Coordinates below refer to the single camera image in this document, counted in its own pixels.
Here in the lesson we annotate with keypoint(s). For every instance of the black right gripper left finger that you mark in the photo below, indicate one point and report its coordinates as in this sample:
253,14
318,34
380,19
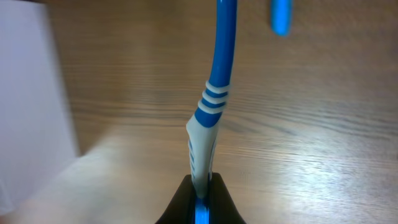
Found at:
181,209

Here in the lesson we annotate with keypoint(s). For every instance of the blue white toothbrush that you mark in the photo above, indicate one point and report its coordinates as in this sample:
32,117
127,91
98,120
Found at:
203,126

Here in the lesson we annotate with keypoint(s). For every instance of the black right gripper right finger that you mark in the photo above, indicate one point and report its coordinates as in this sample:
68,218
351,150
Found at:
221,205

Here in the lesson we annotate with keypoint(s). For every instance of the white cardboard box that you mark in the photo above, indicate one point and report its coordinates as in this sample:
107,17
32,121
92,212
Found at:
37,135

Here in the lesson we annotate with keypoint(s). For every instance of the blue disposable razor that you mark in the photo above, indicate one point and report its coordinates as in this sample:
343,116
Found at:
281,16

